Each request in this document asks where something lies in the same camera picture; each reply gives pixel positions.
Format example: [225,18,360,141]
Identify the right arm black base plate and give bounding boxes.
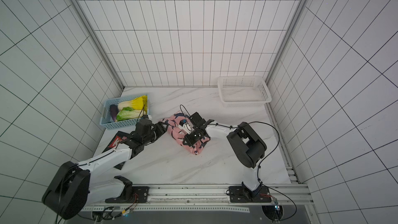
[226,185,273,203]

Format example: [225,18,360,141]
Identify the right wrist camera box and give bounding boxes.
[179,119,193,133]

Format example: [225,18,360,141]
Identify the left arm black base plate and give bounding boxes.
[105,186,150,204]

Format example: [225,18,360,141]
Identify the green napa cabbage toy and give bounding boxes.
[117,107,147,121]

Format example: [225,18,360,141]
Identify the purple eggplant toy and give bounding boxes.
[109,104,119,122]

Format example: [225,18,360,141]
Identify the white plastic mesh basket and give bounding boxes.
[217,76,272,107]

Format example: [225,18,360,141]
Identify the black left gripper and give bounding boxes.
[143,121,169,144]

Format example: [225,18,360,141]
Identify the pink shark print shorts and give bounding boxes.
[161,112,210,155]

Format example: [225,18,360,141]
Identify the black Krax chips bag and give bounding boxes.
[103,131,130,152]

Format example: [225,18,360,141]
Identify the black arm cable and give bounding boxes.
[178,104,297,222]
[54,104,147,222]

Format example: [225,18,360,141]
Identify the yellow napa cabbage toy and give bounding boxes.
[118,95,148,112]

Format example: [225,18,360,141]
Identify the small green circuit board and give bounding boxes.
[271,197,281,214]

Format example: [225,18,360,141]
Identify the aluminium mounting rail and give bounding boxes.
[83,184,314,213]

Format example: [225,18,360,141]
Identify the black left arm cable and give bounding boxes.
[54,104,147,222]

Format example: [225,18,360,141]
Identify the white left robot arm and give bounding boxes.
[41,117,168,220]

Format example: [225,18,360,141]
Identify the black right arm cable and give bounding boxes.
[178,104,297,222]

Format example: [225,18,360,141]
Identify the blue plastic basket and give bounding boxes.
[99,94,149,130]

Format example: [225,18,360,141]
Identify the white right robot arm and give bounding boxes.
[182,113,267,197]

